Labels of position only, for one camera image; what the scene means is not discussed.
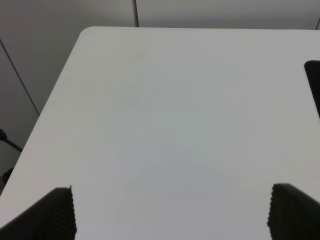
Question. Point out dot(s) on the dark table leg fixture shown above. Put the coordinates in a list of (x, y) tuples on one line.
[(4, 138)]

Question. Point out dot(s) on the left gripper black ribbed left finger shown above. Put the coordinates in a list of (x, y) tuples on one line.
[(50, 218)]

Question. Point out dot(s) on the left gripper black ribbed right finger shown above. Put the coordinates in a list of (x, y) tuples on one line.
[(293, 215)]

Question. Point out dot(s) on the black rectangular mouse pad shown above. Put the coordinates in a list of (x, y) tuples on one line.
[(312, 70)]

